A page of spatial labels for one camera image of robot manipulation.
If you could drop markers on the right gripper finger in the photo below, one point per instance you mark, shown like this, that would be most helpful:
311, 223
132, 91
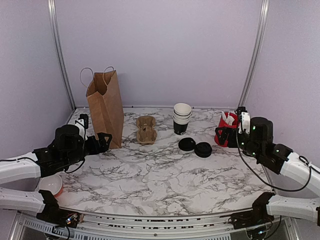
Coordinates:
221, 134
232, 141

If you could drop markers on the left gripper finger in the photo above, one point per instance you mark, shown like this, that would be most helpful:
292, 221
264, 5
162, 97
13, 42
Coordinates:
91, 143
104, 140

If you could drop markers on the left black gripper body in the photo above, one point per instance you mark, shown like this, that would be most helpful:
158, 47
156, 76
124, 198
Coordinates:
73, 156

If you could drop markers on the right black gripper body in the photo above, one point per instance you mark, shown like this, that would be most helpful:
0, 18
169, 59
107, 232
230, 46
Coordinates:
251, 148

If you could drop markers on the black plastic cup lid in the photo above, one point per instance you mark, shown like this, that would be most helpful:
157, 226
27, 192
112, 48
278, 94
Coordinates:
187, 144

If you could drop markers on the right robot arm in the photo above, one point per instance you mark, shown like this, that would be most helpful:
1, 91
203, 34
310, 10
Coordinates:
298, 197

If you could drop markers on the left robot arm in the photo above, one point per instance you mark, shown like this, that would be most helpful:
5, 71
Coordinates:
36, 165

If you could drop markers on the red cylindrical container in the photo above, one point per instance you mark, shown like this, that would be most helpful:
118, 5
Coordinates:
219, 125

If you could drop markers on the white and orange bowl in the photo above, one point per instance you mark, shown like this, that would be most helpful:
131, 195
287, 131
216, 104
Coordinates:
53, 183

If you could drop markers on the brown paper bag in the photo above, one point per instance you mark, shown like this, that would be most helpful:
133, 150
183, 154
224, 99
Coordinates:
105, 105

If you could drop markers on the brown cardboard cup carrier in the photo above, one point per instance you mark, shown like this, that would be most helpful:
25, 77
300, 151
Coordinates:
146, 134

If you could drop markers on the stack of paper cups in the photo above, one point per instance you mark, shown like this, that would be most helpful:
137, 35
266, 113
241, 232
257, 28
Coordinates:
181, 117

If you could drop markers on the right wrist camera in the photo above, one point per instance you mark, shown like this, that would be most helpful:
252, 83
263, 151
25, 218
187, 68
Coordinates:
244, 120

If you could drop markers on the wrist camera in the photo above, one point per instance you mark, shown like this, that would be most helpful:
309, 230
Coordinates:
83, 124
244, 120

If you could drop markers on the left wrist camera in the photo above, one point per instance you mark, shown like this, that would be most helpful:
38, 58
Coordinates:
83, 124

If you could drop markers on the right aluminium frame post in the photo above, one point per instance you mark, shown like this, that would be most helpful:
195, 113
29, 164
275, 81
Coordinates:
261, 29

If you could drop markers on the aluminium frame post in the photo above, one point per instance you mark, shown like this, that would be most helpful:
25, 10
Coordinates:
261, 29
59, 51

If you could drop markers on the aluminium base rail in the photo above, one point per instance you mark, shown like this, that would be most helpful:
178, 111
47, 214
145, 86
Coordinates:
95, 226

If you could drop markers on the left aluminium frame post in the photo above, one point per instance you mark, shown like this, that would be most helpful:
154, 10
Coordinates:
59, 51

